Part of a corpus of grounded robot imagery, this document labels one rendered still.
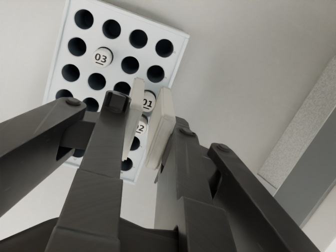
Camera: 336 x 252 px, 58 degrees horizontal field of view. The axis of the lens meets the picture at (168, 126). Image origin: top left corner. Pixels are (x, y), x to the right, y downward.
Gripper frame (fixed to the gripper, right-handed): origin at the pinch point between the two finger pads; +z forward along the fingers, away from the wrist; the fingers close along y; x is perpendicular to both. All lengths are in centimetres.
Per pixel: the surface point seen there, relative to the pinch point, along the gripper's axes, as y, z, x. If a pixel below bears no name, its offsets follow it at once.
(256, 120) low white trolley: 10.1, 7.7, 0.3
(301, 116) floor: 60, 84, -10
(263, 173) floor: 57, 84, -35
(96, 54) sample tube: -4.1, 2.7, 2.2
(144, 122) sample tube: 0.3, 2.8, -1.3
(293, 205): 10.0, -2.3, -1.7
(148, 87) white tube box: -0.2, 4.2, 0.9
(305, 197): 10.1, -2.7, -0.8
